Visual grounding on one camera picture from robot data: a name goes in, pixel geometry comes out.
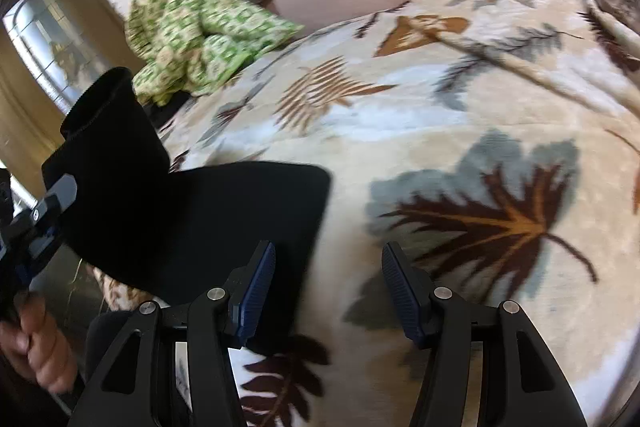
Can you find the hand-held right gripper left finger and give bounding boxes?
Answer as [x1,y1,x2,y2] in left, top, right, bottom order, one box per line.
[67,241,277,427]

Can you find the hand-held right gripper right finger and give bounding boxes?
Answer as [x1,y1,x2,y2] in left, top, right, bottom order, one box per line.
[381,242,588,427]

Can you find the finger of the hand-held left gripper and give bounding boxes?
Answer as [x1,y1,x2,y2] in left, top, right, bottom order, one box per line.
[29,173,79,222]
[20,219,62,264]

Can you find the black pants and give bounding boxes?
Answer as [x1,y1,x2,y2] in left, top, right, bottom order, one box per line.
[41,67,332,348]

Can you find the person's left hand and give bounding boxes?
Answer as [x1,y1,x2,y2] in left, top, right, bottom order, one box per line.
[0,292,78,395]

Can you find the wooden door with glass panel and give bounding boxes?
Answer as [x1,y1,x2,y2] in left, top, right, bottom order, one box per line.
[0,0,133,200]

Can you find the leaf print fleece blanket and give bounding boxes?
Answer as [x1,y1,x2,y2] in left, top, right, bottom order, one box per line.
[92,0,640,427]

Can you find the green patterned cloth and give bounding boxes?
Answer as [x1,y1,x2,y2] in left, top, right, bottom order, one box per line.
[124,0,306,108]

